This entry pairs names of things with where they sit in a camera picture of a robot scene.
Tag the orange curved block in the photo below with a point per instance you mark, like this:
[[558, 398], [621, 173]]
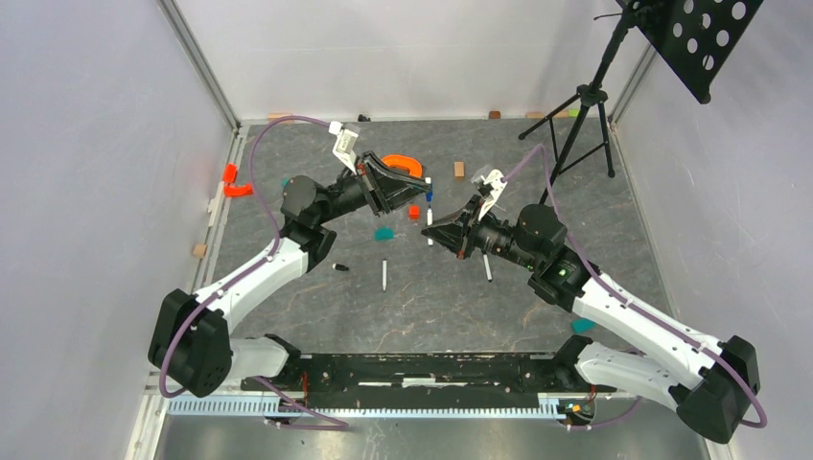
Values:
[[233, 190]]

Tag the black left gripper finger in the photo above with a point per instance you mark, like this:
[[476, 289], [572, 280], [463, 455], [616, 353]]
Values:
[[392, 198], [376, 169]]

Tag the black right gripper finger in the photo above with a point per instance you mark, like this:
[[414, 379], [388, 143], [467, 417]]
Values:
[[458, 220], [452, 240]]

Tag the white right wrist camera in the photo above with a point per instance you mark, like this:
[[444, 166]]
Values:
[[490, 184]]

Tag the wooden block back right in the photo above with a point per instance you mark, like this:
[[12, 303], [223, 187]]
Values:
[[534, 115]]

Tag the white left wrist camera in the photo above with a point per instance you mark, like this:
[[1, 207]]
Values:
[[346, 137]]

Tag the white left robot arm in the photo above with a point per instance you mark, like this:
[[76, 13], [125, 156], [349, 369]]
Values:
[[192, 346]]

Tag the orange arch block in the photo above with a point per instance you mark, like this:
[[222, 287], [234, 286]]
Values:
[[404, 164]]

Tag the white pen black tip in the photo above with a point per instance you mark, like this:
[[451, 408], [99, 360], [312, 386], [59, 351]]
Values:
[[487, 268]]

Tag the wooden block on table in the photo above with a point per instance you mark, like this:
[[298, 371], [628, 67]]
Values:
[[458, 169]]

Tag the black tripod stand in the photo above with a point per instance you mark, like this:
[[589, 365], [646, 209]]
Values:
[[589, 95]]

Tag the black perforated plate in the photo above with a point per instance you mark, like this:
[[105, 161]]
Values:
[[693, 37]]

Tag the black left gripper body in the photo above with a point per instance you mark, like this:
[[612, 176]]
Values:
[[371, 186]]

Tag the wooden block left rail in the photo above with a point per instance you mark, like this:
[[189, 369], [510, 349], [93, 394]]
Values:
[[199, 250]]

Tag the red cube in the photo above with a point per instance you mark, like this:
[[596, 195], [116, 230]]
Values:
[[414, 212]]

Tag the orange block upright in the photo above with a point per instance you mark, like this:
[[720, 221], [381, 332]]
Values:
[[230, 173]]

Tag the teal block near right arm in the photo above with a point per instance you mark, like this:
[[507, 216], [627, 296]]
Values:
[[581, 325]]

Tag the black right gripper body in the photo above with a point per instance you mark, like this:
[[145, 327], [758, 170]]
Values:
[[490, 235]]

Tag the aluminium corner post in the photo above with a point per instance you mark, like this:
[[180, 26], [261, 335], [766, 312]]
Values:
[[194, 53]]

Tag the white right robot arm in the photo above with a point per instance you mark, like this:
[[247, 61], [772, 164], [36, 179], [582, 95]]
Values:
[[711, 384]]

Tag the blue cable duct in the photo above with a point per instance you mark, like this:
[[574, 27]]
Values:
[[270, 406]]

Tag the teal cube near pen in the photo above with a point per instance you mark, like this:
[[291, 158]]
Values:
[[383, 234]]

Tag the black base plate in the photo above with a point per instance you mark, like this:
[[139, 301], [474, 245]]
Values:
[[479, 381]]

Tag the wooden block back wall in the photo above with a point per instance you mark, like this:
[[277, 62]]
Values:
[[277, 116]]

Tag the aluminium frame rail left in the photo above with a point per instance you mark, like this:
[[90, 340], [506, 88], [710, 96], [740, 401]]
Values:
[[217, 213]]

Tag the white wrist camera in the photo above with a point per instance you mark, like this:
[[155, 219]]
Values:
[[490, 184], [346, 137]]

